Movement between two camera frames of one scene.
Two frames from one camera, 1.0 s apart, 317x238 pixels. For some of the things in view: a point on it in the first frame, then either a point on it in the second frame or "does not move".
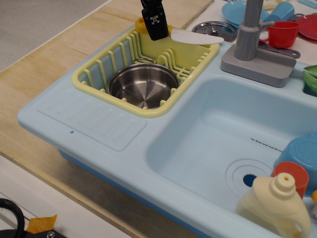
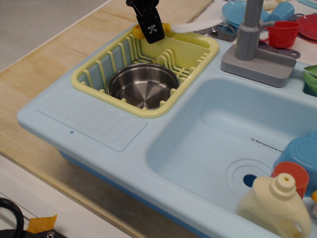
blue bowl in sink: [302, 150] does not move
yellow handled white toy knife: [183, 35] → [138, 32]
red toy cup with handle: [282, 34] does not move
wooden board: [26, 80] does not move
